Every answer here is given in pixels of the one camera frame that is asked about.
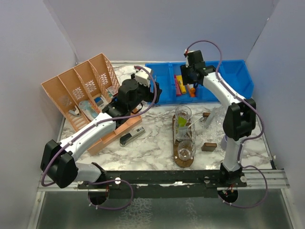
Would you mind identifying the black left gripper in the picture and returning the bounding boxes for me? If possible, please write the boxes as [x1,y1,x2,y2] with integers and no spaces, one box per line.
[129,74,161,112]

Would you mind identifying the white tube orange cap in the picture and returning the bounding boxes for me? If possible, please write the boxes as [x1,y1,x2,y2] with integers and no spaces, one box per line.
[189,87,196,97]

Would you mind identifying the white toothbrush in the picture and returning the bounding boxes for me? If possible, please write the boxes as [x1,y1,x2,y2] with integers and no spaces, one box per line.
[188,116,204,129]

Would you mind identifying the lime green toothpaste tube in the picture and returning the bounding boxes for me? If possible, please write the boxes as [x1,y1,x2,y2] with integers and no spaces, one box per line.
[177,116,187,127]

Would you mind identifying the white tube black cap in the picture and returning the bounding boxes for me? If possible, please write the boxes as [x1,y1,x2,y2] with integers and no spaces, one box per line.
[175,126,188,141]

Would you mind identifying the clear cup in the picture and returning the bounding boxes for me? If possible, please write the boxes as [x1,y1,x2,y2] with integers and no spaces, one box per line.
[200,106,225,144]
[174,105,192,129]
[177,140,196,161]

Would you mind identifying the lilac plastic cup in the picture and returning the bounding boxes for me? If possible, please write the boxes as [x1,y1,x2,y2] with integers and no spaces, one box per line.
[220,135,227,151]

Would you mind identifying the clear jar brown lid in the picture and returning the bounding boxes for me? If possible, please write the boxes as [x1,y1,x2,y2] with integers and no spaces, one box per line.
[200,112,211,123]

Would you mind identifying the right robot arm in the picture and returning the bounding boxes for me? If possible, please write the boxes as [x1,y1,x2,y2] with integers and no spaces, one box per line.
[180,50,256,187]

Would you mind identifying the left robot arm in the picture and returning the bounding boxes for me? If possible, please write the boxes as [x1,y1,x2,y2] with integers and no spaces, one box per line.
[41,68,162,188]

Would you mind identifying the yellow toothpaste tube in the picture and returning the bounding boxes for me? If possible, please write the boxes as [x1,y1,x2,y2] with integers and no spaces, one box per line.
[176,75,186,94]

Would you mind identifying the orange toothpaste tube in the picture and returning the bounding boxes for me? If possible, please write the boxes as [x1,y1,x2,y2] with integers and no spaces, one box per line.
[186,84,192,96]

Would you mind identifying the magenta toothpaste box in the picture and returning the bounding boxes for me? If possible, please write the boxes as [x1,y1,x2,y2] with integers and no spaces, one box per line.
[174,75,182,96]

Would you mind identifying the brown wooden tray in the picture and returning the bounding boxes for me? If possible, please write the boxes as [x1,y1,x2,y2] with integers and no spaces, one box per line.
[172,115,194,168]

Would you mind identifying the clear front cup on tray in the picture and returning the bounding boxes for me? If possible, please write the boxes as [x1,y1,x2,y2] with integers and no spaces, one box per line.
[177,140,196,161]

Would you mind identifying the blue bin with toothpastes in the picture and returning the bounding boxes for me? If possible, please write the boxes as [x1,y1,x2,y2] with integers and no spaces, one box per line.
[169,63,199,104]

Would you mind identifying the blue bin with toothbrushes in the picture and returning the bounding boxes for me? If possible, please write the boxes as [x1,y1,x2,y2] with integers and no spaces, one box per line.
[145,63,173,105]

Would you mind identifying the small red white boxes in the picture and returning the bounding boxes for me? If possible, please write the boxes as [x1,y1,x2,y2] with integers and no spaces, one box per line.
[107,85,118,98]

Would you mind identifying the blue white box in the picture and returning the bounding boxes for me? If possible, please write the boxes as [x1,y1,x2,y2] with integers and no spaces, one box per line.
[93,95,107,111]

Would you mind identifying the blue bin with jar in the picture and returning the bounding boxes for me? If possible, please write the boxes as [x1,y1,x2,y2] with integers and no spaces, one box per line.
[219,60,254,99]

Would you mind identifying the clear textured glass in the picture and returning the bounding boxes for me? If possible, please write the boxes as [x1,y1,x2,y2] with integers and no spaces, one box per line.
[173,117,196,142]

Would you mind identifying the black silver stapler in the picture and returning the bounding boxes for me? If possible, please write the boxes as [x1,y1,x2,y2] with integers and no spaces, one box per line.
[119,127,145,147]

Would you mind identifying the light blue razor package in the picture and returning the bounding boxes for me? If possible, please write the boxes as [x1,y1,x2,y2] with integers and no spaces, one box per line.
[79,100,98,121]

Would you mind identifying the peach desk organizer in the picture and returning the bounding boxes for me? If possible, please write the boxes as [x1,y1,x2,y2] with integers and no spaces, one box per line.
[41,52,143,157]

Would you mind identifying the small white clip tool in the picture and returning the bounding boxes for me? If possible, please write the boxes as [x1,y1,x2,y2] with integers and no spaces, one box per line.
[69,105,81,117]

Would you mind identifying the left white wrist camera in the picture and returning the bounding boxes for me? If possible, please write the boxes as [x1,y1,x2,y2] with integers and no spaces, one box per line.
[134,68,151,87]

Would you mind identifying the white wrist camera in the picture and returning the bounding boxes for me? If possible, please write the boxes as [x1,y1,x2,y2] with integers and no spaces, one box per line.
[134,68,151,87]
[184,49,190,67]

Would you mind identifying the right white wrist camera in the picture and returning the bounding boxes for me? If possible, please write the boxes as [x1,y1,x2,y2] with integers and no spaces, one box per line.
[184,49,190,67]

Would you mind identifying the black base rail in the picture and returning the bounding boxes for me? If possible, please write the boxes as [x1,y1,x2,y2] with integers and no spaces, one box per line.
[78,170,247,198]

